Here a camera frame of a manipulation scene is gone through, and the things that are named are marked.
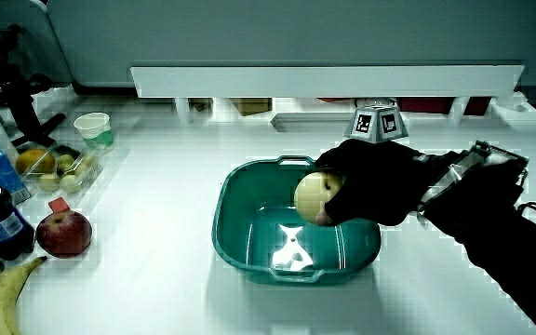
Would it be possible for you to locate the person's right hand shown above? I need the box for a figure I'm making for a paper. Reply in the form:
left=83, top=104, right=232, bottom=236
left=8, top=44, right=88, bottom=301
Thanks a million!
left=314, top=98, right=425, bottom=228

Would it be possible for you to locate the yellow-green apple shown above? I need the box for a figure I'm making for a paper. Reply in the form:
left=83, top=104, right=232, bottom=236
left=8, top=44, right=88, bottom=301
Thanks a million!
left=293, top=170, right=345, bottom=225

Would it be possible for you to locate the teal plastic basin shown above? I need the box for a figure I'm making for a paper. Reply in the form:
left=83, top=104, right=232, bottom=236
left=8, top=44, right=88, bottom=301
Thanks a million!
left=211, top=154, right=382, bottom=286

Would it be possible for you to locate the person's right forearm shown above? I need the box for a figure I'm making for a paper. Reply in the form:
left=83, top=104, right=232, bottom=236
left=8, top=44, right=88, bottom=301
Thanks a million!
left=417, top=141, right=536, bottom=335

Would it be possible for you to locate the white shelf board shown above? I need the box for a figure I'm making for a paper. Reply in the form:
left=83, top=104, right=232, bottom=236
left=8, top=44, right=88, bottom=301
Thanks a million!
left=129, top=64, right=526, bottom=126

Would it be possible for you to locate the clear plastic fruit box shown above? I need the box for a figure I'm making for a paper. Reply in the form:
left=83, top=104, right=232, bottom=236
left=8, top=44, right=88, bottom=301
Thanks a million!
left=18, top=141, right=105, bottom=196

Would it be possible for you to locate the white and green paper cup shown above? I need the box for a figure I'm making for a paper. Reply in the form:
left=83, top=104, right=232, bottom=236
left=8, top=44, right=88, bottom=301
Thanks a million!
left=73, top=111, right=115, bottom=151

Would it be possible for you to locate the small green fruit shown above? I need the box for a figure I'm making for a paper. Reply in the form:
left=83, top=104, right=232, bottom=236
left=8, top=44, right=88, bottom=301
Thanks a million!
left=60, top=174, right=84, bottom=194
left=37, top=173, right=60, bottom=194
left=56, top=154, right=76, bottom=172

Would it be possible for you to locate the red apple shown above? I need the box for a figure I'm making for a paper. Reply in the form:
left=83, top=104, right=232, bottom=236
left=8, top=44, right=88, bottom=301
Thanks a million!
left=35, top=209, right=94, bottom=259

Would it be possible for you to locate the red tag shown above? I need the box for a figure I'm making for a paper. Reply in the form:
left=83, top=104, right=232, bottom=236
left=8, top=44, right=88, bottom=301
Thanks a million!
left=47, top=196, right=72, bottom=214

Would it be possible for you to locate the orange mango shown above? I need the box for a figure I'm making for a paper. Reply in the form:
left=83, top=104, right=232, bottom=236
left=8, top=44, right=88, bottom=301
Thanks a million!
left=15, top=148, right=58, bottom=176

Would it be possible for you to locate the yellow banana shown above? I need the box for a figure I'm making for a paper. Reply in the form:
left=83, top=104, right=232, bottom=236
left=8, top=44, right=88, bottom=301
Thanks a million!
left=0, top=255, right=49, bottom=335

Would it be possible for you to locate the black camera tripod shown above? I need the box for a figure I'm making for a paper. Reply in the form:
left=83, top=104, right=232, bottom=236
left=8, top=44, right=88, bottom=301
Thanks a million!
left=0, top=23, right=67, bottom=148

